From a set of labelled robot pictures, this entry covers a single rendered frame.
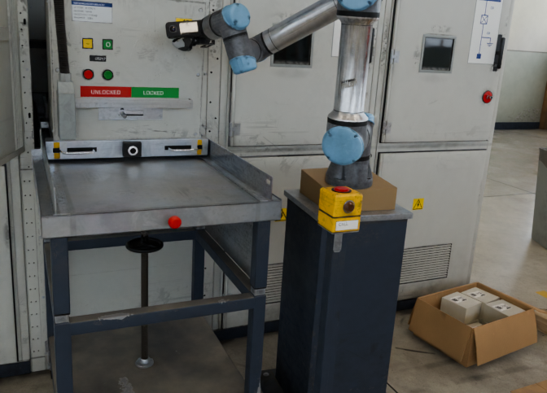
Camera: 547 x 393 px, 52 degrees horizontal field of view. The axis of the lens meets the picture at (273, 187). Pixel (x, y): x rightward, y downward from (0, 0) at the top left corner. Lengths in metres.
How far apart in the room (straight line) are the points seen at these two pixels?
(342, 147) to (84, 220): 0.71
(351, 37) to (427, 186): 1.29
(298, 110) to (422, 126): 0.63
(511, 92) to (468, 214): 7.44
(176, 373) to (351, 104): 1.04
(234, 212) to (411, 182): 1.29
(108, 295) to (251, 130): 0.83
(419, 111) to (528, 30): 7.86
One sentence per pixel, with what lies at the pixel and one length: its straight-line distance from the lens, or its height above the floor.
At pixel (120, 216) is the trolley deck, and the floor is 0.81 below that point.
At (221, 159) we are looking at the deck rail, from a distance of 1.92.
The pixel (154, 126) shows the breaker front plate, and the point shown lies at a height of 0.94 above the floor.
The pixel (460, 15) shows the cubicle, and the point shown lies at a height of 1.40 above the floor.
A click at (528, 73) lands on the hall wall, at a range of 10.50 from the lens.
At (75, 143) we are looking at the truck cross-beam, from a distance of 1.95.
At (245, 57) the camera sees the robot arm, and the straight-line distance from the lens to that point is 1.67.
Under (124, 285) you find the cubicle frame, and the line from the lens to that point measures 2.27.
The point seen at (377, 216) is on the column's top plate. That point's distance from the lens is 1.77.
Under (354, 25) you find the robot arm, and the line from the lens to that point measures 1.57.
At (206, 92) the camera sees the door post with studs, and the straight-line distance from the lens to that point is 2.15.
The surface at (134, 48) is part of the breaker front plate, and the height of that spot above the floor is 1.20.
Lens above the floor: 1.26
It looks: 15 degrees down
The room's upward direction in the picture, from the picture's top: 4 degrees clockwise
